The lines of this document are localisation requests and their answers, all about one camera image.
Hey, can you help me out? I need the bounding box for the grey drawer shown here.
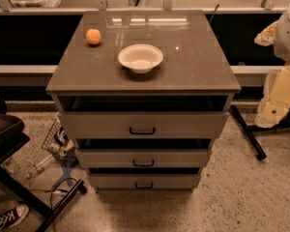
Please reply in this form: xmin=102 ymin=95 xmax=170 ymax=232
xmin=75 ymin=149 xmax=211 ymax=168
xmin=88 ymin=174 xmax=200 ymax=190
xmin=58 ymin=112 xmax=228 ymax=139

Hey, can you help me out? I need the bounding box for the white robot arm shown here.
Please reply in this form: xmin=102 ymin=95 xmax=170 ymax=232
xmin=254 ymin=4 xmax=290 ymax=128

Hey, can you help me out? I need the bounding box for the grey drawer cabinet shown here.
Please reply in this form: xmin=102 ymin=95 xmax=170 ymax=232
xmin=44 ymin=10 xmax=242 ymax=192

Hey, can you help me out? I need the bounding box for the white paper bowl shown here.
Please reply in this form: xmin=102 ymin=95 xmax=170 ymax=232
xmin=118 ymin=44 xmax=163 ymax=73

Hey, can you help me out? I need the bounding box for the orange fruit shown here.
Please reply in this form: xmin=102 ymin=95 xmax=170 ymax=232
xmin=86 ymin=29 xmax=102 ymax=45

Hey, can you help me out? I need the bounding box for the clear plastic bottle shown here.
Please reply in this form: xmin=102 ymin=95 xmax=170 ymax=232
xmin=26 ymin=155 xmax=55 ymax=180

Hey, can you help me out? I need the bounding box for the black cart on left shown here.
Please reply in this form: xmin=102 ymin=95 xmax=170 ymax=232
xmin=0 ymin=98 xmax=87 ymax=232

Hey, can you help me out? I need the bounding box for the black stand base right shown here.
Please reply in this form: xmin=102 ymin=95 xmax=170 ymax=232
xmin=230 ymin=105 xmax=290 ymax=160

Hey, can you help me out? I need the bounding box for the black white sneaker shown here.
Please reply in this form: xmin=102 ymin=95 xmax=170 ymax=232
xmin=0 ymin=204 xmax=29 ymax=232

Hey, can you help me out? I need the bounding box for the wire basket with clutter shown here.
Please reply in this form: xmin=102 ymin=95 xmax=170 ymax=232
xmin=42 ymin=119 xmax=77 ymax=162

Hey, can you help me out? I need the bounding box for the black floor cable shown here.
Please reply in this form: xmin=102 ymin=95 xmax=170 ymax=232
xmin=27 ymin=177 xmax=79 ymax=232

